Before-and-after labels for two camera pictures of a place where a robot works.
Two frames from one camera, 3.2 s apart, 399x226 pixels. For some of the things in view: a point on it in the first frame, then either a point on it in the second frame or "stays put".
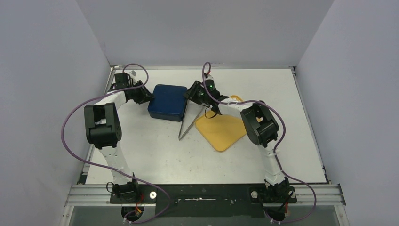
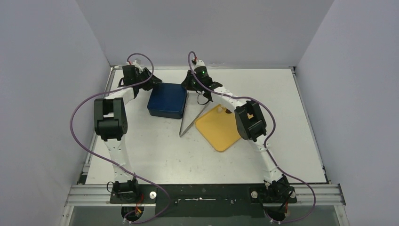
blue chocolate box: (170, 110) stays put
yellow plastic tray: (223, 131) stays put
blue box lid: (169, 99) stays put
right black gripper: (193, 93) -> (201, 88)
